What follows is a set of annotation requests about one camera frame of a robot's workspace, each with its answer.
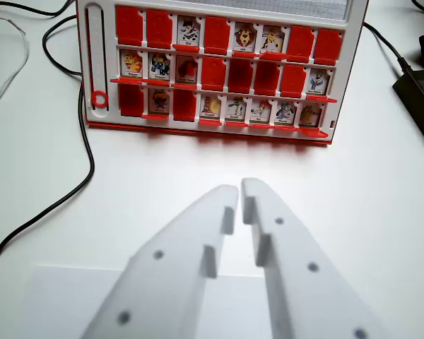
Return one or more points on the red plastic flap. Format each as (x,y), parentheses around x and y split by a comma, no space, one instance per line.
(126,81)

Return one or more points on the red and white game board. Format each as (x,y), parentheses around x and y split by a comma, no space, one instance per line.
(102,53)

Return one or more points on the black power box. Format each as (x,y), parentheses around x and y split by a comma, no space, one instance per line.
(420,95)

